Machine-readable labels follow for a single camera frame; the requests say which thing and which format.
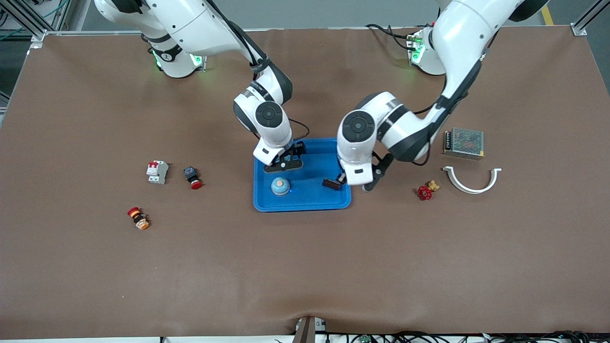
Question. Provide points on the blue bell cream button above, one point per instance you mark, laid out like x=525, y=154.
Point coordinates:
x=280, y=186

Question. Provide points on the brass valve red handwheel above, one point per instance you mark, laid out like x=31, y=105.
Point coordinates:
x=425, y=192

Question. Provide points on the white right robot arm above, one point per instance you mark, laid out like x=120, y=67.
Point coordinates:
x=190, y=24

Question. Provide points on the red button black body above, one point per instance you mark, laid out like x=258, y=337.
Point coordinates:
x=192, y=177

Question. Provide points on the white curved plastic bracket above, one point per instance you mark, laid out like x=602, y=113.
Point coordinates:
x=469, y=190

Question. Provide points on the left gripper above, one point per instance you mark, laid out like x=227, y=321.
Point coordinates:
x=341, y=178

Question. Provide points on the brown capacitor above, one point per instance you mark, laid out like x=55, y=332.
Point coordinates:
x=330, y=184

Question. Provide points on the aluminium frame post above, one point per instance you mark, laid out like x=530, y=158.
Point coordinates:
x=584, y=24

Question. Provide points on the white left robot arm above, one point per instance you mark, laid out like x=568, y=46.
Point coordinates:
x=457, y=38

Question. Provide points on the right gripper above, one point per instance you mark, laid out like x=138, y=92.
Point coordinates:
x=296, y=150

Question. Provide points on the white circuit breaker red switch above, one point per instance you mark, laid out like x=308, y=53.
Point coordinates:
x=157, y=172

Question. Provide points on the blue plastic tray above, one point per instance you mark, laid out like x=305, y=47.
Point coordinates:
x=305, y=195

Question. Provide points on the brown table mat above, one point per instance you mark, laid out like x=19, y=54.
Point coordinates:
x=305, y=267

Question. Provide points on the aluminium frame with rail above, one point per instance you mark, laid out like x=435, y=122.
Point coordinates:
x=37, y=39

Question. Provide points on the metal mesh power supply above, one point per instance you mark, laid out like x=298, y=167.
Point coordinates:
x=464, y=143

